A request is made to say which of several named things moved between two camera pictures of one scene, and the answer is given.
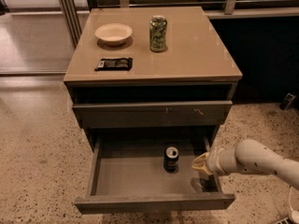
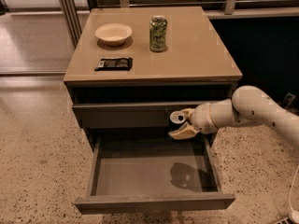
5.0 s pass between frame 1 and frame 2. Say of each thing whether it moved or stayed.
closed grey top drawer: stayed
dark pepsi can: moved
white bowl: stayed
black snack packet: stayed
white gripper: moved
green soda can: stayed
